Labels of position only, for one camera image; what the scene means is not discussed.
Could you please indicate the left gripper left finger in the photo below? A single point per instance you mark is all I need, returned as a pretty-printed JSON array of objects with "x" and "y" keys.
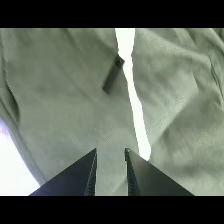
[{"x": 75, "y": 180}]

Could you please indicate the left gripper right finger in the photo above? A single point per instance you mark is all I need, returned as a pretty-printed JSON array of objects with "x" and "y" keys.
[{"x": 150, "y": 181}]

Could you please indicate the grey-green garment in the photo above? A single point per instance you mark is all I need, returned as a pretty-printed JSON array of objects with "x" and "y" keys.
[{"x": 66, "y": 100}]

